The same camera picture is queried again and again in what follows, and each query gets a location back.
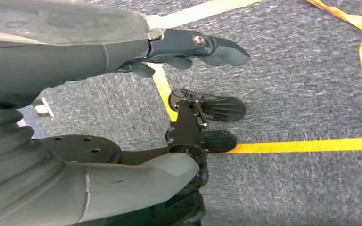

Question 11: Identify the small silver floor plate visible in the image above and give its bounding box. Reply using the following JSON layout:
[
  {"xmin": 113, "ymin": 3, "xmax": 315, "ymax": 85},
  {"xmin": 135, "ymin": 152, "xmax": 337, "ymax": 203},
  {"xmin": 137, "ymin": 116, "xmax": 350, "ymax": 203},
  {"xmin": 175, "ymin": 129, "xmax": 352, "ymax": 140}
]
[{"xmin": 32, "ymin": 97, "xmax": 55, "ymax": 118}]

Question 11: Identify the black robot foot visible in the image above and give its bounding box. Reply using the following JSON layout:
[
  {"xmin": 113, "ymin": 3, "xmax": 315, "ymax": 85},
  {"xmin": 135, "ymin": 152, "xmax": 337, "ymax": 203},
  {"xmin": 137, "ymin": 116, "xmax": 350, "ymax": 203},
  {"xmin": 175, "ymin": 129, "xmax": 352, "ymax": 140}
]
[
  {"xmin": 203, "ymin": 129, "xmax": 238, "ymax": 153},
  {"xmin": 201, "ymin": 95, "xmax": 247, "ymax": 123}
]

